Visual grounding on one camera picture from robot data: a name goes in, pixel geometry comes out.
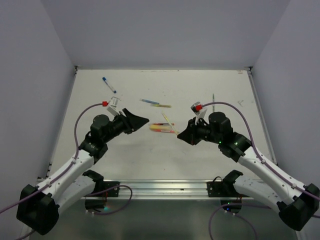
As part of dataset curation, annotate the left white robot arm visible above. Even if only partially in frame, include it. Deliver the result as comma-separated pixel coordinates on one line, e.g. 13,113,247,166
16,108,149,235

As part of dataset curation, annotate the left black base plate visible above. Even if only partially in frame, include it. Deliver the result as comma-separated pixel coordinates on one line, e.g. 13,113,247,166
86,180,120,198

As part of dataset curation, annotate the yellow thin pen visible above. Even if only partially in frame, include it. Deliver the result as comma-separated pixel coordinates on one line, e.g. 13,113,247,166
161,111,179,136

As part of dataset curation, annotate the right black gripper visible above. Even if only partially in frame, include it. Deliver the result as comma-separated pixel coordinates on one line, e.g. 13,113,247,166
177,115,222,145

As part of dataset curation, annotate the blue white marker pen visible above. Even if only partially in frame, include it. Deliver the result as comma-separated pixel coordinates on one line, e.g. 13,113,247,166
102,77,117,94

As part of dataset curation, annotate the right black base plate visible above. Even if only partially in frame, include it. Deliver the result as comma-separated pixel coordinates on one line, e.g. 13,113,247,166
206,181,239,198

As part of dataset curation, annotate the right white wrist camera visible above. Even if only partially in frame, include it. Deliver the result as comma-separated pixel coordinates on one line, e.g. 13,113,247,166
190,101,207,125

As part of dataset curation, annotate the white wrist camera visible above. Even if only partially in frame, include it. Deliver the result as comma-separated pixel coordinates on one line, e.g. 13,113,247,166
190,101,207,125
106,96,121,117

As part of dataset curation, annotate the blue highlighter pen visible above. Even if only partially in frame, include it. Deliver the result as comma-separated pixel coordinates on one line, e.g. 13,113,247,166
140,98,160,105

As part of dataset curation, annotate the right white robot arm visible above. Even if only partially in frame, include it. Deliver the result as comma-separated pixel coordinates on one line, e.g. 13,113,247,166
177,112,320,231

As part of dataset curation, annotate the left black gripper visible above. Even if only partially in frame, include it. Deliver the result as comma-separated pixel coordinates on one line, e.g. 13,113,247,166
102,108,148,143

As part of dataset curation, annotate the yellow gold highlighter pen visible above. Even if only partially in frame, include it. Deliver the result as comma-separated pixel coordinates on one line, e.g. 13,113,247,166
151,104,172,108

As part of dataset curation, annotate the dark red pen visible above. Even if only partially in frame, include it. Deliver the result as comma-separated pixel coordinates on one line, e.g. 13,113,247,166
151,123,175,126

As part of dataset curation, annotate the aluminium front rail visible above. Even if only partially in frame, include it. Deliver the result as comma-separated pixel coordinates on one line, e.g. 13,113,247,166
32,177,297,201

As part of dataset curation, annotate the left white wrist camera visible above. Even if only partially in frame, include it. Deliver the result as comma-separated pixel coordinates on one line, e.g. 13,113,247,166
106,96,121,117

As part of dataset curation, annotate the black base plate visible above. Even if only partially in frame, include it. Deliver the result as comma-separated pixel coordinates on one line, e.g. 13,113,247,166
86,180,120,198
206,181,239,198

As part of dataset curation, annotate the fat yellow highlighter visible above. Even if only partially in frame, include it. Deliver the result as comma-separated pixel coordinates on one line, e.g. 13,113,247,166
149,125,172,131

